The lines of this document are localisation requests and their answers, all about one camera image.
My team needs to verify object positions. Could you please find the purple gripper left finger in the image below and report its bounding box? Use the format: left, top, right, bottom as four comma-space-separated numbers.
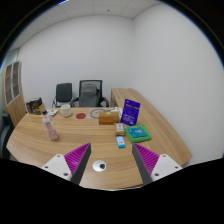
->
42, 143, 91, 185

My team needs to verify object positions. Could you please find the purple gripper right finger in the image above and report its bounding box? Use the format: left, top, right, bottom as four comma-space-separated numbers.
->
132, 143, 182, 185

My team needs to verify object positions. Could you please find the clear plastic water bottle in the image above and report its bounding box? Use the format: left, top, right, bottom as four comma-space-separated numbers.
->
42, 110, 58, 141

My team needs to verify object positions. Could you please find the green cloth mat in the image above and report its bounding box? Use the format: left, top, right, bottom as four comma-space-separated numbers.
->
125, 125, 152, 143

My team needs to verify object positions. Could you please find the teal square box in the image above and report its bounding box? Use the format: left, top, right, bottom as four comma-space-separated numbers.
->
128, 127, 146, 138

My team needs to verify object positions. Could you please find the small blue white box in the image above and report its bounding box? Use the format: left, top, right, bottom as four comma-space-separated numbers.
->
116, 136, 126, 148

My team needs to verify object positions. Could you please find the small brown snack packet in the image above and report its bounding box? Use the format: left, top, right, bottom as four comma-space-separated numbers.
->
115, 123, 125, 136

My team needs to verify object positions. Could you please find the red round coaster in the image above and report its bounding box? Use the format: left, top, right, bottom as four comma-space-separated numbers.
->
76, 113, 86, 119

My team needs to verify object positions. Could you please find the white ceramic mug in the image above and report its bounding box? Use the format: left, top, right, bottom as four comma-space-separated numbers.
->
60, 104, 72, 118

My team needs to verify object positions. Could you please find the green white paper packet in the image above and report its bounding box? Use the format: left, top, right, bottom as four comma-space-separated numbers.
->
47, 109, 59, 117

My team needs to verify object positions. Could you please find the brown wooden box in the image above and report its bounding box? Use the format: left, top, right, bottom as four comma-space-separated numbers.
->
98, 111, 119, 125

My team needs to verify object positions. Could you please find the purple standing card box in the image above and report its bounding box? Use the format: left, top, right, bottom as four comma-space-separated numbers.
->
121, 99, 140, 126

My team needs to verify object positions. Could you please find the black office chair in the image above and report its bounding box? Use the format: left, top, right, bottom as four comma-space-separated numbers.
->
52, 83, 73, 107

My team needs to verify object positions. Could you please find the grey mesh office chair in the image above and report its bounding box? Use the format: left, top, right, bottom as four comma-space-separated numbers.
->
73, 80, 109, 107

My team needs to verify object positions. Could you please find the wooden cabinet with glass doors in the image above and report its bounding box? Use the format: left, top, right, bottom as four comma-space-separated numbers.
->
2, 61, 26, 126

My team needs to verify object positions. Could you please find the silver desk cable grommet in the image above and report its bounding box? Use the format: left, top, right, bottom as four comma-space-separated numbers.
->
92, 160, 106, 172

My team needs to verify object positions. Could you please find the grey round coaster ring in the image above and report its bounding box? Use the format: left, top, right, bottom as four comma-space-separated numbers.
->
89, 107, 107, 120

